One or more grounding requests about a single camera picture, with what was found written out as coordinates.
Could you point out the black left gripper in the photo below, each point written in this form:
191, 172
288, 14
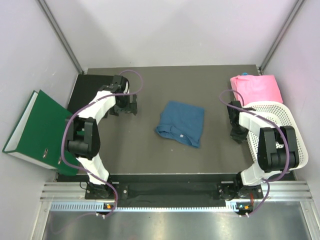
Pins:
130, 107

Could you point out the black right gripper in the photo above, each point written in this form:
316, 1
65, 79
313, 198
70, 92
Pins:
239, 138

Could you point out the grey slotted cable duct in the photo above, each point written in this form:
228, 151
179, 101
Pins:
105, 207

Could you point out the aluminium corner post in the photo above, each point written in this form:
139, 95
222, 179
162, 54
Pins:
294, 11
60, 35

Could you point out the left aluminium corner post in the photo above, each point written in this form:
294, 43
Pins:
60, 35

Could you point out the blue t shirt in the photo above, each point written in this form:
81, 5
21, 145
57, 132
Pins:
182, 122

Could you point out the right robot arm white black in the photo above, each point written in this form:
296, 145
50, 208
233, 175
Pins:
277, 147

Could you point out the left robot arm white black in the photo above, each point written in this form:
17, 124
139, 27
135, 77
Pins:
81, 137

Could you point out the right aluminium corner post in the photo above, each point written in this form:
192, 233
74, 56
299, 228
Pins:
294, 11

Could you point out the white perforated plastic basket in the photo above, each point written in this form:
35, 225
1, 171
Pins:
282, 116

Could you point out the pink folded t shirt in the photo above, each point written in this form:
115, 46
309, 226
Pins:
256, 88

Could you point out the green ring binder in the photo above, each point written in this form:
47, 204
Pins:
37, 135

